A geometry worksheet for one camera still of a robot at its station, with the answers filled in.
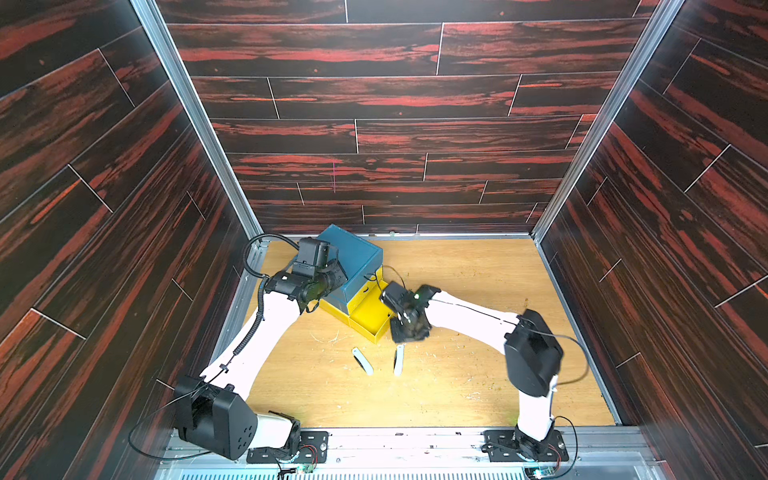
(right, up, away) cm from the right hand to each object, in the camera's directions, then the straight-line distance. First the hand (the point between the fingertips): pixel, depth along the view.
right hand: (404, 333), depth 89 cm
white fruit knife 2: (-12, -9, 0) cm, 15 cm away
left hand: (-17, +18, -7) cm, 26 cm away
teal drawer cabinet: (-14, +22, -2) cm, 26 cm away
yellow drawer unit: (-23, +6, +4) cm, 24 cm away
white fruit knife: (-2, -8, 0) cm, 8 cm away
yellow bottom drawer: (-11, +5, +5) cm, 13 cm away
